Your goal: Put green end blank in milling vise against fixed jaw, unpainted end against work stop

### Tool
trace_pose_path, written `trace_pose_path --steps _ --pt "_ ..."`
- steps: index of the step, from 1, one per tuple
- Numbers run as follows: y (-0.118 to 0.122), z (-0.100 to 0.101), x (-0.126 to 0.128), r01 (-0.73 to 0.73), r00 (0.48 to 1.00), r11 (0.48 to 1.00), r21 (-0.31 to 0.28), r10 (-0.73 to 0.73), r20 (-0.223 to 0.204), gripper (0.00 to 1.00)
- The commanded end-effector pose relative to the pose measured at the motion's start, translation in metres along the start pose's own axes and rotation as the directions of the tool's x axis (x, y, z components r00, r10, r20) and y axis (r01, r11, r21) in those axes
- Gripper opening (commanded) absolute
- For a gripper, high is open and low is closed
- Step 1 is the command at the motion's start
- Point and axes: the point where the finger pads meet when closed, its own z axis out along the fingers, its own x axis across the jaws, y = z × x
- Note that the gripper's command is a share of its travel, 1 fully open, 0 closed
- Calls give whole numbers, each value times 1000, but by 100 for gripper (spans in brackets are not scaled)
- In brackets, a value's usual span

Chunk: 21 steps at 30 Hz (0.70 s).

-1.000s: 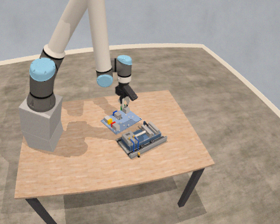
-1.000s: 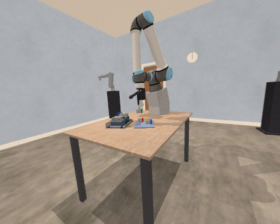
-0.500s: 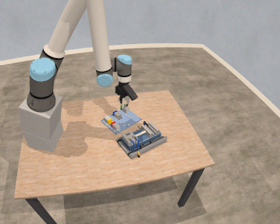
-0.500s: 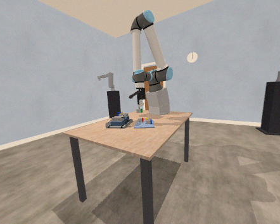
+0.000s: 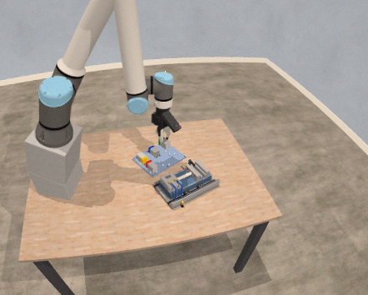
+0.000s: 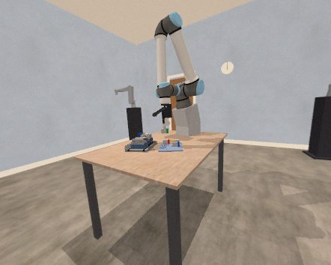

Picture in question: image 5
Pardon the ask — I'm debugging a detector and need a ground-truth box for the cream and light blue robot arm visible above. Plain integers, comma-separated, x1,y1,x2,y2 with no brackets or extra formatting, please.
35,0,174,148

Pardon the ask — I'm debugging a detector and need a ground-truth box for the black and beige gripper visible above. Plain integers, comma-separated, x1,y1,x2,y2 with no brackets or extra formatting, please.
152,107,172,143

